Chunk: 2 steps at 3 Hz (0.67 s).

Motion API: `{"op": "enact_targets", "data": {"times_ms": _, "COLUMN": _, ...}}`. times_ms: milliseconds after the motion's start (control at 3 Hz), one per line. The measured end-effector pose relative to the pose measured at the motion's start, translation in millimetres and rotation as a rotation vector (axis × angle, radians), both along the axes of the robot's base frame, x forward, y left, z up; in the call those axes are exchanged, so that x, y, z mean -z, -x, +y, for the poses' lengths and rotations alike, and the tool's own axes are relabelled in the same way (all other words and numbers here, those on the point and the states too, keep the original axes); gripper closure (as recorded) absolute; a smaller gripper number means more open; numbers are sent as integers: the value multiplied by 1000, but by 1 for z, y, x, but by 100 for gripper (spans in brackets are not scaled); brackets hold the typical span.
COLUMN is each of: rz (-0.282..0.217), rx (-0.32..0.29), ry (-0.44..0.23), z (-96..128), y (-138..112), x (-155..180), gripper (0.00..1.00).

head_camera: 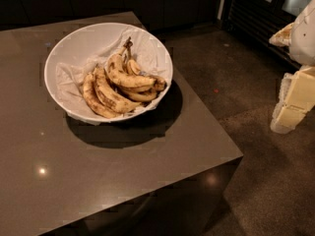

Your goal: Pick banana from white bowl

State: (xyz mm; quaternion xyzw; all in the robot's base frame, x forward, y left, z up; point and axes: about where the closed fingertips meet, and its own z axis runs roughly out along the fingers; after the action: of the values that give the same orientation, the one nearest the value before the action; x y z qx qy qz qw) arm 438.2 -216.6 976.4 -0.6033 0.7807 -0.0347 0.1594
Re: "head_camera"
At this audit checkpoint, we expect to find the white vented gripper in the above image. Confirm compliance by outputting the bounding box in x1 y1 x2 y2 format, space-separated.
269 0 315 134

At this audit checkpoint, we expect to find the curved spotted banana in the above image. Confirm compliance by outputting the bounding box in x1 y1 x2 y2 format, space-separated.
106 37 156 88

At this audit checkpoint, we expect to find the white paper bowl liner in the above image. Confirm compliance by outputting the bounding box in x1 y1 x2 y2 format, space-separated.
44 23 173 125

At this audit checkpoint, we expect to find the lower right yellow banana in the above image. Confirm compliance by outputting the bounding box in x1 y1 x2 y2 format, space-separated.
119 88 158 102

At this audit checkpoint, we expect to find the small rear banana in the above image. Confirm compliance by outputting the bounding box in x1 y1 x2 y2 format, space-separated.
126 48 141 75

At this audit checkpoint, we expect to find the large spotted middle banana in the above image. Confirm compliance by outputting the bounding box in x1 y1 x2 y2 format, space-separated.
93 66 141 114

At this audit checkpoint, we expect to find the leftmost spotted banana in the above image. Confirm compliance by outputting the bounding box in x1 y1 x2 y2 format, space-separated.
83 73 118 118

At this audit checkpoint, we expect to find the white round bowl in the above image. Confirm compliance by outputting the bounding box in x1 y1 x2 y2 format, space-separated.
44 23 173 125

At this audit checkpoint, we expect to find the dark slatted radiator grille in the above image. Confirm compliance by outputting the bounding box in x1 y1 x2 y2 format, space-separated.
221 0 311 69

